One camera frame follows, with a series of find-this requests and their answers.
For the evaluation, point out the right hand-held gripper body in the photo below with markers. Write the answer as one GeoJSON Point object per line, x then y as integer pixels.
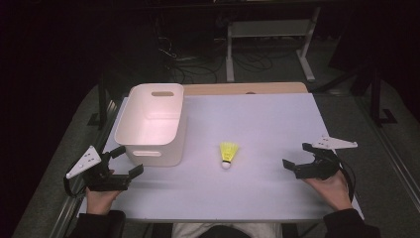
{"type": "Point", "coordinates": [322, 167]}

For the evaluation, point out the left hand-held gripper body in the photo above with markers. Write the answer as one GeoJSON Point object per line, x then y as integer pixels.
{"type": "Point", "coordinates": [99, 178]}

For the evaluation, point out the white plastic storage bin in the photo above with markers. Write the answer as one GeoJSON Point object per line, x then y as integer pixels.
{"type": "Point", "coordinates": [150, 132]}

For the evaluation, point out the yellow shuttlecock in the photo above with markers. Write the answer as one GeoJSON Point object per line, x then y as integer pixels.
{"type": "Point", "coordinates": [228, 152]}

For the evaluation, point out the person's left hand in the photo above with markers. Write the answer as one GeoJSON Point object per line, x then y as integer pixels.
{"type": "Point", "coordinates": [100, 201]}

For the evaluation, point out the person's right hand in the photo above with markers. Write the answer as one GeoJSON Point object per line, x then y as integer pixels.
{"type": "Point", "coordinates": [335, 191]}

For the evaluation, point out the white table cover sheet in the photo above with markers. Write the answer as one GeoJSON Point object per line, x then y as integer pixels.
{"type": "Point", "coordinates": [257, 132]}

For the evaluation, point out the black metal stand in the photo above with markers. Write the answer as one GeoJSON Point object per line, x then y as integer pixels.
{"type": "Point", "coordinates": [102, 99]}
{"type": "Point", "coordinates": [376, 99]}

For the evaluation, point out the person's light trousers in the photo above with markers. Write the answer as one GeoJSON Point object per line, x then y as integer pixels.
{"type": "Point", "coordinates": [185, 230]}

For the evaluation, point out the wooden table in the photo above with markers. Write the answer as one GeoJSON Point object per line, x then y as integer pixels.
{"type": "Point", "coordinates": [244, 88]}

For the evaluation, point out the aluminium rail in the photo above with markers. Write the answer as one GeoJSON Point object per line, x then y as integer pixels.
{"type": "Point", "coordinates": [71, 205]}
{"type": "Point", "coordinates": [393, 155]}

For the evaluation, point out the white metal table frame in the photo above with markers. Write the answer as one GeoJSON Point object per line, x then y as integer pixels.
{"type": "Point", "coordinates": [269, 28]}

